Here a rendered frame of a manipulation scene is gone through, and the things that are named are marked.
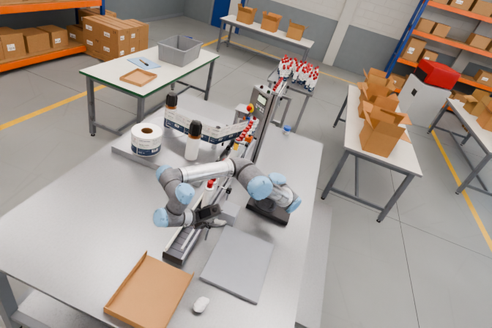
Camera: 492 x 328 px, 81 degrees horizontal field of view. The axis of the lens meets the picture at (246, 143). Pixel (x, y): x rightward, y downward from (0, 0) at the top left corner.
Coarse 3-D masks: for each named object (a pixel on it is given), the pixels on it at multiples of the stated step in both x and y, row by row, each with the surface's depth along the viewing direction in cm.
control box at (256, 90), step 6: (258, 90) 185; (264, 90) 186; (270, 90) 188; (252, 96) 191; (264, 96) 182; (252, 102) 192; (258, 102) 187; (276, 102) 186; (252, 108) 193; (276, 108) 189; (258, 114) 190; (270, 120) 192
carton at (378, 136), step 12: (384, 108) 313; (372, 120) 317; (384, 120) 315; (360, 132) 326; (372, 132) 289; (384, 132) 285; (396, 132) 282; (372, 144) 295; (384, 144) 292; (384, 156) 299
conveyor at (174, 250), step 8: (224, 184) 192; (216, 200) 183; (200, 208) 171; (184, 232) 154; (176, 240) 149; (184, 240) 150; (168, 248) 144; (176, 248) 145; (184, 248) 146; (176, 256) 142
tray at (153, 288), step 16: (144, 256) 142; (144, 272) 136; (160, 272) 138; (176, 272) 140; (128, 288) 129; (144, 288) 130; (160, 288) 132; (176, 288) 134; (112, 304) 122; (128, 304) 123; (144, 304) 125; (160, 304) 127; (176, 304) 125; (128, 320) 116; (144, 320) 120; (160, 320) 121
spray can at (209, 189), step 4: (208, 184) 161; (212, 184) 161; (204, 188) 164; (208, 188) 162; (212, 188) 163; (204, 192) 164; (208, 192) 162; (212, 192) 164; (204, 196) 165; (208, 196) 164; (204, 200) 166; (208, 200) 166; (204, 204) 168
